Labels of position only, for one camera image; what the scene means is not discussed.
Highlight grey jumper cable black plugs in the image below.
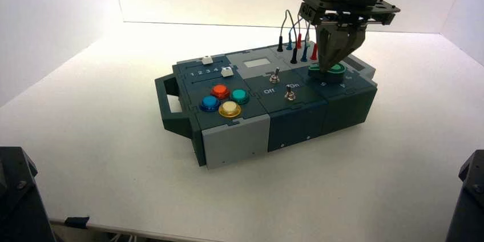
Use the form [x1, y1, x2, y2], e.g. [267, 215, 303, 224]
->
[277, 9, 300, 64]

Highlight blue round push button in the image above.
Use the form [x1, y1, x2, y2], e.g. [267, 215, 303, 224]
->
[199, 95, 222, 113]

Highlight yellow round push button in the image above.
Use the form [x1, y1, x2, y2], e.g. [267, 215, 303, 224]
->
[218, 100, 243, 119]

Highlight green topped dark rotary knob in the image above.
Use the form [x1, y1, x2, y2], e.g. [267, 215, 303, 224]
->
[306, 62, 347, 84]

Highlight orange round push button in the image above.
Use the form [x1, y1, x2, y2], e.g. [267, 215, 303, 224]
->
[210, 84, 231, 100]

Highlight dark tape piece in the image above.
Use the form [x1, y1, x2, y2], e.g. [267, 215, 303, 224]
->
[64, 216, 90, 228]

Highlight small grey display screen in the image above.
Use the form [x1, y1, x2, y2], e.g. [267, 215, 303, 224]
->
[244, 58, 272, 69]

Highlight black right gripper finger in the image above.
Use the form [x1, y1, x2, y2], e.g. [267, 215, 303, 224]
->
[334, 27, 367, 68]
[316, 25, 342, 72]

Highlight teal round push button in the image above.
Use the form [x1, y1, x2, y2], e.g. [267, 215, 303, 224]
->
[230, 88, 251, 105]

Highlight red jumper cable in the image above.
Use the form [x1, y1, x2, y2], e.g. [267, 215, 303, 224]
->
[296, 16, 320, 61]

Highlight white cables under table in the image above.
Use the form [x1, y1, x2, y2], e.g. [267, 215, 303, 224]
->
[108, 232, 138, 242]

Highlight dark teal grey control box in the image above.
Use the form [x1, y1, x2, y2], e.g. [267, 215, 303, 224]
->
[154, 43, 379, 170]

